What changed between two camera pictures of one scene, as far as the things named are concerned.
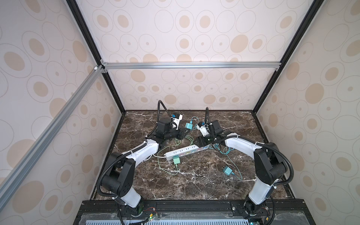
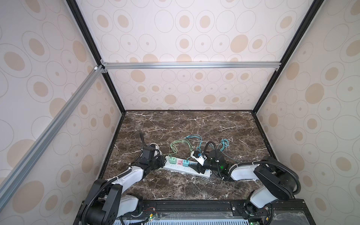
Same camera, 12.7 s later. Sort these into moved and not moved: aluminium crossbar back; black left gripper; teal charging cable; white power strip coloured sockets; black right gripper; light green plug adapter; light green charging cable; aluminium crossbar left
Moved: black left gripper; black right gripper; teal charging cable; light green plug adapter; light green charging cable; white power strip coloured sockets
Not moved: aluminium crossbar left; aluminium crossbar back
